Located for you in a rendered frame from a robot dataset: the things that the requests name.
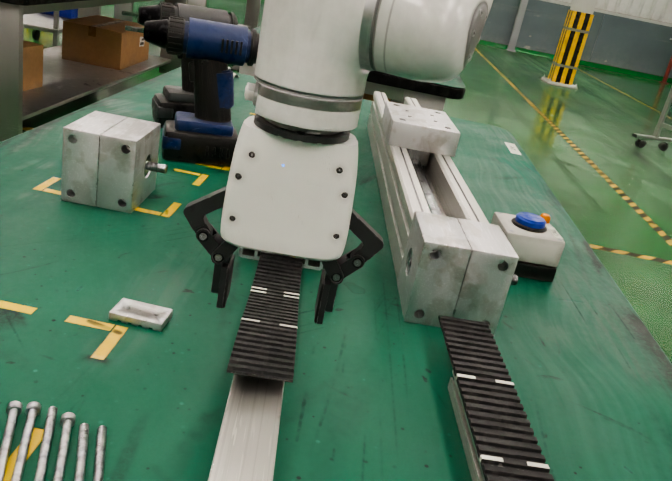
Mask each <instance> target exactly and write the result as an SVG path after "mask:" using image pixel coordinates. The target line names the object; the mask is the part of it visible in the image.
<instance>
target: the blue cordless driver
mask: <svg viewBox="0 0 672 481"><path fill-rule="evenodd" d="M125 30H127V31H134V32H140V33H144V35H143V39H144V41H146V42H149V43H151V44H154V45H156V46H159V47H161V48H163V49H165V48H166V52H167V54H172V55H179V56H181V54H182V53H185V54H186V58H192V59H193V62H189V63H188V66H189V80H190V81H191V82H194V109H195V113H191V112H183V111H177V112H176V113H175V120H166V121H165V123H164V125H163V131H162V156H163V159H165V160H170V161H180V162H189V163H199V164H208V165H217V166H227V167H231V162H232V158H233V153H234V149H235V146H236V142H237V139H238V135H237V132H236V129H235V128H234V127H233V124H232V121H231V108H232V106H234V80H233V71H232V70H231V69H229V68H228V64H232V65H238V66H243V65H244V63H247V65H248V66H253V63H254V64H256V59H257V52H258V45H259V38H260V35H259V33H257V30H256V29H251V31H248V27H245V26H239V25H233V24H227V23H221V22H215V21H209V20H203V19H197V18H191V17H189V21H185V19H184V17H179V16H173V15H170V17H169V20H168V19H163V20H151V21H146V22H145V23H144V28H140V27H134V26H127V25H125Z"/></svg>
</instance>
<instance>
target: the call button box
mask: <svg viewBox="0 0 672 481"><path fill-rule="evenodd" d="M515 217H516V215H512V214H506V213H501V212H494V214H493V217H492V221H491V224H494V225H499V226H500V228H501V230H502V231H503V233H504V234H505V236H506V238H507V239H508V241H509V242H510V244H511V246H512V247H513V249H514V251H515V252H516V254H517V255H518V257H519V259H518V263H517V266H516V269H515V272H514V274H515V275H517V276H518V277H524V278H530V279H535V280H541V281H547V282H552V281H553V279H554V276H555V273H556V268H555V267H557V266H558V263H559V261H560V258H561V255H562V252H563V249H564V246H565V242H564V240H563V238H562V237H561V236H560V234H559V233H558V232H557V231H556V229H555V228H554V227H552V226H551V224H550V223H549V224H546V225H545V228H543V229H535V228H530V227H527V226H524V225H522V224H520V223H518V222H517V221H516V220H515Z"/></svg>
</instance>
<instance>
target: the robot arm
mask: <svg viewBox="0 0 672 481"><path fill-rule="evenodd" d="M492 3H493V0H265V2H264V9H263V16H262V23H261V31H260V38H259V45H258V52H257V59H256V66H255V73H254V78H255V79H256V80H257V81H256V84H254V83H249V82H248V83H247V86H246V88H245V94H244V96H245V100H248V101H253V105H254V106H256V108H255V115H253V116H250V117H248V118H247V119H245V120H244V122H243V124H242V127H241V130H240V133H239V136H238V139H237V142H236V146H235V149H234V153H233V158H232V162H231V167H230V172H229V177H228V182H227V186H225V187H223V188H221V189H219V190H216V191H214V192H212V193H210V194H208V195H205V196H203V197H201V198H199V199H196V200H194V201H192V202H190V203H188V204H187V205H186V207H185V209H184V211H183V213H184V216H185V217H186V219H187V221H188V222H189V224H190V226H191V228H192V229H193V230H194V231H195V233H196V238H197V240H198V241H199V242H200V243H201V244H202V246H203V247H204V248H205V249H206V250H207V252H208V253H209V254H210V255H211V260H212V262H213V263H214V272H213V280H212V287H211V292H212V293H217V294H218V298H217V305H216V307H217V308H224V307H225V305H226V302H227V299H228V296H229V292H230V286H231V279H232V273H233V266H234V259H235V255H234V254H233V253H234V252H235V251H236V250H237V248H238V247H240V248H245V249H250V250H255V251H261V252H267V253H272V254H278V255H284V256H290V257H296V258H302V259H308V260H315V261H321V262H322V264H323V266H324V270H322V274H321V279H320V284H319V289H318V294H317V299H316V304H315V317H314V322H315V323H316V324H321V325H322V323H323V318H324V313H325V311H326V312H332V310H333V306H334V301H335V296H336V292H337V287H338V284H340V283H342V281H343V279H344V278H345V277H347V276H348V275H350V274H352V273H353V272H355V271H357V270H358V269H360V268H362V267H363V266H364V263H365V262H366V261H367V260H370V259H371V258H372V257H373V256H374V255H375V254H376V253H378V252H379V251H380V250H381V249H382V248H383V246H384V244H383V238H382V237H381V235H380V234H378V233H377V232H376V231H375V230H374V229H373V228H372V227H371V226H370V225H369V224H368V223H367V222H366V221H365V220H364V219H363V218H362V217H361V216H360V215H359V214H358V213H357V212H356V211H355V210H354V209H353V208H352V207H353V200H354V193H355V186H356V178H357V167H358V141H357V139H356V137H355V136H354V135H353V134H351V133H350V130H353V129H355V128H356V127H357V125H358V120H359V115H360V110H361V105H362V100H363V95H364V91H365V86H366V81H367V77H368V74H369V72H370V71H378V72H382V73H387V74H390V75H394V76H398V77H402V78H406V79H410V80H415V81H420V82H429V83H439V82H446V81H449V80H452V79H454V78H455V77H457V76H458V75H459V74H460V73H461V72H462V71H463V69H464V68H465V67H466V66H467V64H468V62H470V61H471V59H472V57H473V56H472V55H473V53H474V50H475V48H476V46H477V44H478V43H479V41H480V38H481V37H480V36H481V33H482V30H483V28H484V25H485V23H486V20H487V17H488V14H489V12H490V9H491V6H492ZM222 207H223V210H222V218H221V235H220V234H219V233H218V232H217V230H216V229H215V228H214V227H213V225H212V224H210V223H209V221H208V218H207V216H206V214H208V213H210V212H213V211H215V210H217V209H219V208H222ZM349 229H350V230H351V231H352V232H353V233H354V234H355V235H356V236H357V237H358V238H359V239H360V240H361V241H362V243H361V244H360V245H359V246H358V247H357V248H355V249H353V250H351V251H350V252H348V253H346V254H345V255H343V256H341V255H342V253H343V251H344V248H345V244H346V240H347V236H348V230H349ZM221 236H222V237H221Z"/></svg>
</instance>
